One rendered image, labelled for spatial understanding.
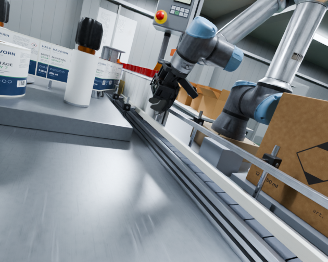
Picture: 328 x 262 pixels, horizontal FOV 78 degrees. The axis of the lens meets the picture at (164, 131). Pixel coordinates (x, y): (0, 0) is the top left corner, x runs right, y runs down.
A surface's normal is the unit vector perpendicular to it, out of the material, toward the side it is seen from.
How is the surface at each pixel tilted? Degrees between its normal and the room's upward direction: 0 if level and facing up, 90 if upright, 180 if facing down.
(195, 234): 0
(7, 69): 90
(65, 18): 90
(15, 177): 0
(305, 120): 90
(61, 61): 90
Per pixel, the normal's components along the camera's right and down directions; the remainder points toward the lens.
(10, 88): 0.90, 0.34
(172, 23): -0.17, 0.19
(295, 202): -0.87, -0.15
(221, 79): 0.24, 0.31
